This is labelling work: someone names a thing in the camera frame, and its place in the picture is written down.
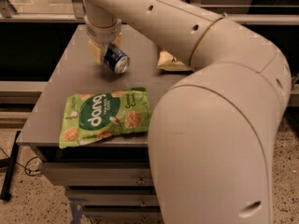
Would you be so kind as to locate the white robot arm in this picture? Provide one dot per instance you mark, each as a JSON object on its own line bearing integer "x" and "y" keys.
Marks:
{"x": 211, "y": 136}

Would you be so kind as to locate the brown sea salt chips bag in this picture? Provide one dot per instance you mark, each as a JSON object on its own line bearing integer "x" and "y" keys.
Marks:
{"x": 168, "y": 62}

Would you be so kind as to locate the grey drawer cabinet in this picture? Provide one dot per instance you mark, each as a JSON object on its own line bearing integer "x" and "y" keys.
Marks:
{"x": 78, "y": 73}

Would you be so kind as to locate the grey drawer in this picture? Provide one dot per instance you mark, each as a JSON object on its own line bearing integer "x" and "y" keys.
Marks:
{"x": 123, "y": 213}
{"x": 113, "y": 197}
{"x": 97, "y": 174}

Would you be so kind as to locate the top grey drawer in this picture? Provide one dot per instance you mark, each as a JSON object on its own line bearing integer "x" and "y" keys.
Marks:
{"x": 97, "y": 174}

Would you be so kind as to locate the green dang chips bag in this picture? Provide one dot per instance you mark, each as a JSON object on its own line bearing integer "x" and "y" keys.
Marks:
{"x": 93, "y": 117}

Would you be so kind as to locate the blue pepsi can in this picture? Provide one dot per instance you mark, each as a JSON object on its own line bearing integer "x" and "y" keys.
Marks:
{"x": 116, "y": 60}

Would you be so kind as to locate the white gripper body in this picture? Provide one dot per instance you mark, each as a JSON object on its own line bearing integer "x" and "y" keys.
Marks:
{"x": 103, "y": 33}

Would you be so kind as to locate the black stand leg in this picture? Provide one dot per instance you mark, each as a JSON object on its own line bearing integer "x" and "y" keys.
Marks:
{"x": 11, "y": 162}

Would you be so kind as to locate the middle grey drawer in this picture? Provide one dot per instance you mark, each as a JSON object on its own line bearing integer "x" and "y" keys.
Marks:
{"x": 113, "y": 197}

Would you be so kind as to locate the bottom grey drawer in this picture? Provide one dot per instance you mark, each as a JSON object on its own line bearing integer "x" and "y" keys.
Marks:
{"x": 123, "y": 213}

